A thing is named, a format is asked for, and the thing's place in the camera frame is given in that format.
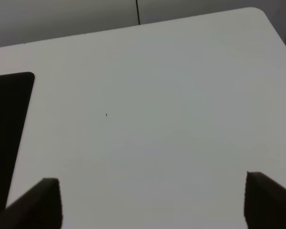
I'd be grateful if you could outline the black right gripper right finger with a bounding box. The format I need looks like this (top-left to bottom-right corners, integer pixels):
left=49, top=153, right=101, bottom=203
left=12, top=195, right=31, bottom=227
left=244, top=172, right=286, bottom=229

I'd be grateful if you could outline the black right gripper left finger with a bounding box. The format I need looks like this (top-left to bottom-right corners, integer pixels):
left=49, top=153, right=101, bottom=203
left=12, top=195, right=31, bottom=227
left=0, top=178, right=62, bottom=229

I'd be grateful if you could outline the black rectangular mouse pad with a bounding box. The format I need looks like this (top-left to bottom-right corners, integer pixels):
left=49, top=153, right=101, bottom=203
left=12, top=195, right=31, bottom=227
left=0, top=72, right=35, bottom=212

